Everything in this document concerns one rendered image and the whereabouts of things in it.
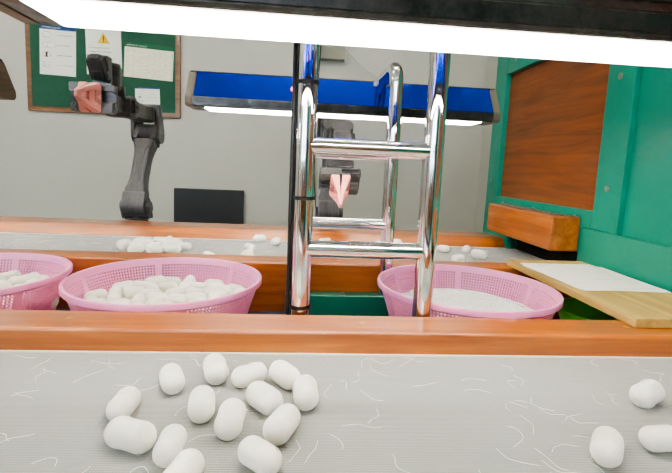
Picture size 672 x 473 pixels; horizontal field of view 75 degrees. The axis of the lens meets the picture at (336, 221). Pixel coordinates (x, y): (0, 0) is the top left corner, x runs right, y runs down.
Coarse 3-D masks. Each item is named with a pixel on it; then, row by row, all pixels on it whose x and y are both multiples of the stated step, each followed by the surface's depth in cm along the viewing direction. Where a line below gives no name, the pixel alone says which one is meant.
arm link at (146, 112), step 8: (128, 96) 120; (144, 104) 136; (120, 112) 119; (128, 112) 119; (144, 112) 135; (152, 112) 141; (160, 112) 144; (136, 120) 135; (144, 120) 137; (152, 120) 141; (160, 120) 144; (160, 128) 144; (160, 136) 145
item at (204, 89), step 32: (192, 96) 83; (224, 96) 84; (256, 96) 84; (288, 96) 85; (320, 96) 86; (352, 96) 86; (384, 96) 87; (416, 96) 88; (448, 96) 89; (480, 96) 89
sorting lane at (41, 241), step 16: (0, 240) 98; (16, 240) 99; (32, 240) 100; (48, 240) 101; (64, 240) 102; (80, 240) 102; (96, 240) 103; (112, 240) 104; (192, 240) 109; (208, 240) 110; (224, 240) 111; (240, 240) 112; (448, 256) 103; (464, 256) 104; (496, 256) 106; (512, 256) 107
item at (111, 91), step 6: (102, 90) 104; (108, 90) 104; (114, 90) 104; (72, 96) 104; (102, 96) 105; (108, 96) 105; (114, 96) 105; (72, 102) 105; (108, 102) 105; (114, 102) 106; (72, 108) 104; (78, 108) 104; (114, 108) 105
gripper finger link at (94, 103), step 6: (72, 84) 102; (90, 84) 100; (96, 84) 101; (72, 90) 103; (78, 90) 96; (84, 90) 98; (90, 90) 101; (96, 90) 102; (78, 96) 96; (90, 96) 102; (96, 96) 103; (84, 102) 99; (90, 102) 100; (96, 102) 103; (90, 108) 101; (96, 108) 102
